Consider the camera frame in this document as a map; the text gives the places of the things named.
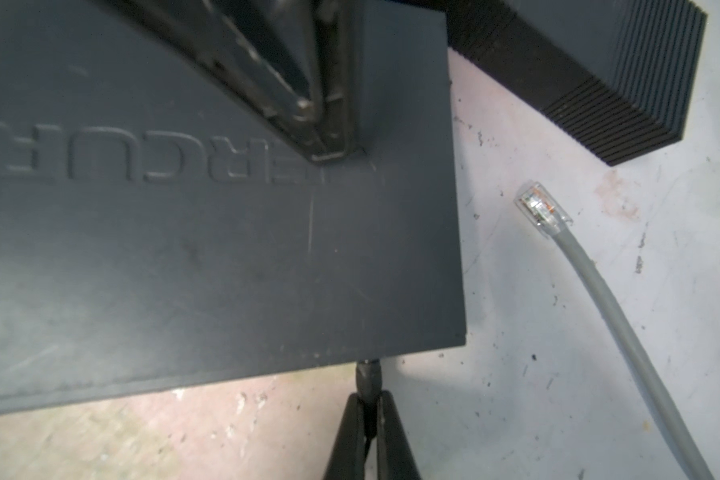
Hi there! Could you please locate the black ribbed box device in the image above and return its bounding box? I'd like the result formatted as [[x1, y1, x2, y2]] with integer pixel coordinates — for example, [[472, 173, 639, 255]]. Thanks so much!
[[418, 0, 707, 166]]

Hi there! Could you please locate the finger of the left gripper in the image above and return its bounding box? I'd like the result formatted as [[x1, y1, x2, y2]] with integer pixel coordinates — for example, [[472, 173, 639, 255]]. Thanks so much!
[[263, 1, 364, 159], [95, 0, 337, 164]]

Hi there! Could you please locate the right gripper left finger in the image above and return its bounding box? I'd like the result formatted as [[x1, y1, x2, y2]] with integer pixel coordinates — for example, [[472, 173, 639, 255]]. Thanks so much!
[[323, 393, 365, 480]]

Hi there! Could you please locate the black power adapter with plug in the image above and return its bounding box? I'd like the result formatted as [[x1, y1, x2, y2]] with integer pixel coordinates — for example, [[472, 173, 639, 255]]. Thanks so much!
[[355, 359, 382, 460]]

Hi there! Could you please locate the dark grey network switch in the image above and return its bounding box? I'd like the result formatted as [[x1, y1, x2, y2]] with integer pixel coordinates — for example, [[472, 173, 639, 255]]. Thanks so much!
[[0, 1, 466, 414]]

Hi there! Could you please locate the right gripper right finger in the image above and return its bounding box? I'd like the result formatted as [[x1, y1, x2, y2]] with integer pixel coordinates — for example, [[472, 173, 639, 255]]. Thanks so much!
[[376, 391, 422, 480]]

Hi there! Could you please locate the grey ethernet cable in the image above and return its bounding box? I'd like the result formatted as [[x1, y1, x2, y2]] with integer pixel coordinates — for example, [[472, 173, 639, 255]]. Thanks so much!
[[514, 181, 716, 480]]

